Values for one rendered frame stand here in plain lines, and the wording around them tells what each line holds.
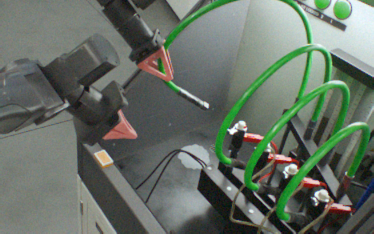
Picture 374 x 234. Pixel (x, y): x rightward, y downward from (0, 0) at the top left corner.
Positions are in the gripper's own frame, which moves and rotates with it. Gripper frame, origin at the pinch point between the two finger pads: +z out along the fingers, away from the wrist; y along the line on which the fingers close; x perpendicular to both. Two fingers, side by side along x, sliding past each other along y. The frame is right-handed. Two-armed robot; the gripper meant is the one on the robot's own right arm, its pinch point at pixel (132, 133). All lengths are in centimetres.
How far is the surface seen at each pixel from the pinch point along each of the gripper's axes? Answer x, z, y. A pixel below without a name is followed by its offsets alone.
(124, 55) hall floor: 230, 133, -45
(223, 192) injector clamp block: 2.8, 36.3, -0.7
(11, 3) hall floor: 337, 77, -101
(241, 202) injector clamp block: -1.3, 38.2, 1.5
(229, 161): -3.3, 20.2, 8.2
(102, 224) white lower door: 19, 35, -36
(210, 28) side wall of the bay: 42, 26, 23
